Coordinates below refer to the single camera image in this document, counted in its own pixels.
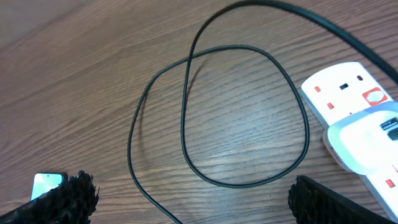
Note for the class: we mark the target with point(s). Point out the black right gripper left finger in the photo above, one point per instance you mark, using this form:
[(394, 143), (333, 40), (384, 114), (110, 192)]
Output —
[(73, 202)]

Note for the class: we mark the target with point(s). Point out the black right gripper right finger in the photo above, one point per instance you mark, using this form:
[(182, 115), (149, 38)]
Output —
[(313, 203)]

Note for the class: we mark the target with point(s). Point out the blue Galaxy S24 smartphone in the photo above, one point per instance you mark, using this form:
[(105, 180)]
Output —
[(44, 182)]

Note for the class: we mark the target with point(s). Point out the white power strip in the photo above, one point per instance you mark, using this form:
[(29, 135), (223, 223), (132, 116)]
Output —
[(344, 89)]

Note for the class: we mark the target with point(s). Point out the white charger plug adapter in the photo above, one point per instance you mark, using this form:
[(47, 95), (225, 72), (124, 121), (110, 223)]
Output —
[(365, 141)]

